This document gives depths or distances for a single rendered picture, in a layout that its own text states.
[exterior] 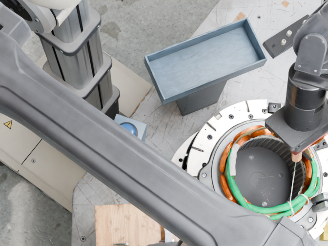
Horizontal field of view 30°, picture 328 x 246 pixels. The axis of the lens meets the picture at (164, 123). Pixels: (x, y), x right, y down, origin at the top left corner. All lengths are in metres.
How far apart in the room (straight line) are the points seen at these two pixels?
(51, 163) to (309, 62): 1.40
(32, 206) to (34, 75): 1.82
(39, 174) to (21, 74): 1.56
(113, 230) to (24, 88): 0.73
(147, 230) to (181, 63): 0.38
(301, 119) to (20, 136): 1.38
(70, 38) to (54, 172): 0.95
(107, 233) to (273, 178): 0.37
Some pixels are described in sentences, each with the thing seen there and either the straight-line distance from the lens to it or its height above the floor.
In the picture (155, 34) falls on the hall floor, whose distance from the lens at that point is 2.51.
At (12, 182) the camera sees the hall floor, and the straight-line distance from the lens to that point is 2.38.
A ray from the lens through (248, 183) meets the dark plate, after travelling 1.33.
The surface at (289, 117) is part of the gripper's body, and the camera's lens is 0.93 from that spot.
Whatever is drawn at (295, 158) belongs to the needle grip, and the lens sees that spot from 1.05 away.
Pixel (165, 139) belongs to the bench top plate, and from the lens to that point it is 1.57.
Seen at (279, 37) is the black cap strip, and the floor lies 0.80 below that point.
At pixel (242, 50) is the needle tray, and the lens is 1.40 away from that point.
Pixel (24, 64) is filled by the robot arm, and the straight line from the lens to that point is 0.56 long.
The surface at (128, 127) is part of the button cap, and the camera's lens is 1.31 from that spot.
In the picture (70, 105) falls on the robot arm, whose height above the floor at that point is 1.79.
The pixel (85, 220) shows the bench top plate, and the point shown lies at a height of 0.78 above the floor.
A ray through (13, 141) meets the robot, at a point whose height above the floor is 0.26.
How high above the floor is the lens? 2.31
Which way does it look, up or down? 75 degrees down
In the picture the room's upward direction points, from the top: 11 degrees clockwise
